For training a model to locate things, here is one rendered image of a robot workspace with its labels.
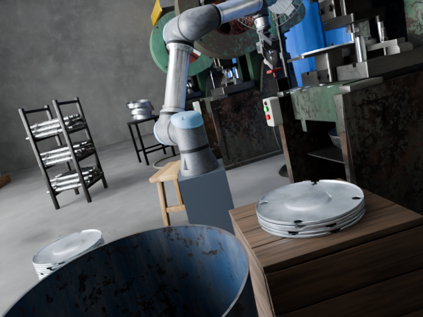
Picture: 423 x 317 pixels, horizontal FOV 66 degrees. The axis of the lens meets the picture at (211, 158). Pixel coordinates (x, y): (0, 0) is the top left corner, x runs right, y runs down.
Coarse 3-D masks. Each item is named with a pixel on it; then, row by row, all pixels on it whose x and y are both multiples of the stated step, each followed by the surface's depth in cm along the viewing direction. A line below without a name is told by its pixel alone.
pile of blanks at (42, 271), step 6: (102, 240) 145; (96, 246) 139; (84, 252) 134; (72, 258) 133; (54, 264) 131; (60, 264) 130; (36, 270) 136; (42, 270) 131; (48, 270) 130; (42, 276) 132
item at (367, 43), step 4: (364, 40) 133; (368, 40) 134; (372, 40) 134; (368, 44) 134; (372, 44) 135; (344, 48) 141; (348, 48) 139; (352, 48) 136; (344, 52) 142; (348, 52) 139; (352, 52) 137; (344, 56) 142
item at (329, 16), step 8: (320, 0) 139; (328, 0) 132; (336, 0) 130; (344, 0) 129; (352, 0) 129; (360, 0) 130; (368, 0) 131; (320, 8) 138; (328, 8) 132; (336, 8) 131; (344, 8) 129; (352, 8) 130; (360, 8) 131; (368, 8) 132; (328, 16) 135; (336, 16) 131
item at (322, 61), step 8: (336, 48) 131; (304, 56) 128; (312, 56) 129; (320, 56) 137; (328, 56) 133; (336, 56) 134; (320, 64) 138; (328, 64) 134; (336, 64) 134; (344, 64) 136; (320, 72) 140; (328, 72) 135; (320, 80) 142; (328, 80) 137; (336, 80) 136
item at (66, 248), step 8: (88, 232) 155; (96, 232) 152; (56, 240) 154; (64, 240) 152; (72, 240) 148; (80, 240) 145; (88, 240) 145; (96, 240) 142; (48, 248) 147; (56, 248) 143; (64, 248) 141; (72, 248) 139; (80, 248) 138; (88, 248) 135; (40, 256) 141; (48, 256) 138; (56, 256) 136; (64, 256) 134; (72, 256) 131; (40, 264) 132; (48, 264) 129
